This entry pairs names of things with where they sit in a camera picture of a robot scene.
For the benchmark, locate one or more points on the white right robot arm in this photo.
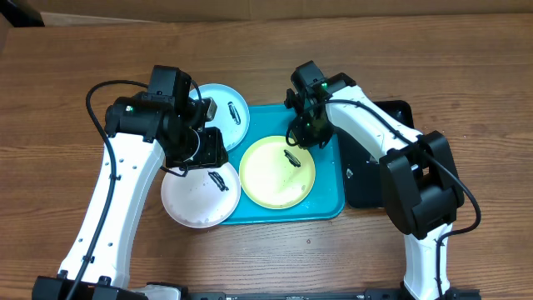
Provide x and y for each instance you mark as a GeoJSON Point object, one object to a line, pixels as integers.
{"type": "Point", "coordinates": [417, 172]}

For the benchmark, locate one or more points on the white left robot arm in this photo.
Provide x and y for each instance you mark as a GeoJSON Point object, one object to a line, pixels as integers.
{"type": "Point", "coordinates": [159, 128]}

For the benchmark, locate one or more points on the pink white plate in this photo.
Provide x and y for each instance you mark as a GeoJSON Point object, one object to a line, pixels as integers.
{"type": "Point", "coordinates": [204, 197]}

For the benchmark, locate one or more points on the light blue plate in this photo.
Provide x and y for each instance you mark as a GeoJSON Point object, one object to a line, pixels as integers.
{"type": "Point", "coordinates": [232, 116]}

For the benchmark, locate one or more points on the yellow plate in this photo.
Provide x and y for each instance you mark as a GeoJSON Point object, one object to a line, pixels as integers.
{"type": "Point", "coordinates": [276, 176]}

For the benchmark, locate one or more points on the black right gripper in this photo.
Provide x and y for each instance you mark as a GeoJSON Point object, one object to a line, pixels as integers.
{"type": "Point", "coordinates": [308, 132]}

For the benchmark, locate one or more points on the dark object in corner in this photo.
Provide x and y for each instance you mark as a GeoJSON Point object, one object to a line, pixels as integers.
{"type": "Point", "coordinates": [20, 14]}

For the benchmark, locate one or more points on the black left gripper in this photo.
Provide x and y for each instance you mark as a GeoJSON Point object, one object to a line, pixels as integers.
{"type": "Point", "coordinates": [216, 152]}

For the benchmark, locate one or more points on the black plastic tray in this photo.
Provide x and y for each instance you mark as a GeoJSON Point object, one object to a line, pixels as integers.
{"type": "Point", "coordinates": [361, 174]}

